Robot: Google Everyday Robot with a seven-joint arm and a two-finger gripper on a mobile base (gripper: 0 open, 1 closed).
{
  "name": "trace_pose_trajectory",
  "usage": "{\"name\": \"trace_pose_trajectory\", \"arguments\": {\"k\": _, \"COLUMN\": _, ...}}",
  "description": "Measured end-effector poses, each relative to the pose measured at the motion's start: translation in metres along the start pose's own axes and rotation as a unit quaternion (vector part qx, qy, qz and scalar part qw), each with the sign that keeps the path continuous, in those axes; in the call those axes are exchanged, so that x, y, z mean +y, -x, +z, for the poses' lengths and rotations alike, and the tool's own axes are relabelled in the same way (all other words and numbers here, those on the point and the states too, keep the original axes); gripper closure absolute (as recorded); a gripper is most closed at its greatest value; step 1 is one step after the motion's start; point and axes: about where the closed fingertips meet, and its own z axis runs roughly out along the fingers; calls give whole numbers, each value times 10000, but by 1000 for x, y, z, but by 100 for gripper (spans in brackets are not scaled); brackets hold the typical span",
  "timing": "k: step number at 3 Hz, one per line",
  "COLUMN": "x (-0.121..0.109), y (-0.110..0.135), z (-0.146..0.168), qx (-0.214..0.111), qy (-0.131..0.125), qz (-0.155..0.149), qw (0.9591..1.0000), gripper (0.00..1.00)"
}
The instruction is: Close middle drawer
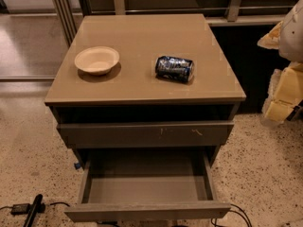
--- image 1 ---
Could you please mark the crushed blue soda can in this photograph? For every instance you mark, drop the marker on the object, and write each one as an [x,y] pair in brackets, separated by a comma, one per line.
[174,68]

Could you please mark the white paper bowl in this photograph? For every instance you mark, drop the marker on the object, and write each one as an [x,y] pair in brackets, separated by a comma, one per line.
[97,61]

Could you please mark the grey top drawer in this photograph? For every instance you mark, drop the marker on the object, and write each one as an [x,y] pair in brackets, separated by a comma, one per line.
[145,135]

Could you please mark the grey drawer cabinet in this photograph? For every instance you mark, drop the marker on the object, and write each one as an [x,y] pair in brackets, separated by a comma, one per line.
[131,92]

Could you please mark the metal shelf rack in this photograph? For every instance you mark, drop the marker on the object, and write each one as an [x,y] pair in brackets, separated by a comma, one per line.
[217,12]

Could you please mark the black stick tool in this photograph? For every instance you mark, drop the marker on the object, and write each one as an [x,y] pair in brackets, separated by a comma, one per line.
[34,209]

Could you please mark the yellow foam padded gripper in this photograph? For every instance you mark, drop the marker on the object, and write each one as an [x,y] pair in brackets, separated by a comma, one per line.
[293,38]

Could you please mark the black power adapter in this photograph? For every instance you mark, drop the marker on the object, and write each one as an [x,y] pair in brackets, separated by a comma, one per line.
[20,209]

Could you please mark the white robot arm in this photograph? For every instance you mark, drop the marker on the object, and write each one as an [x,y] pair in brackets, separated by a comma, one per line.
[287,38]

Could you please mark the grey drawer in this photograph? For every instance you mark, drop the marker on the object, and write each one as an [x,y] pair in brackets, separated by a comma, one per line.
[145,135]
[147,184]

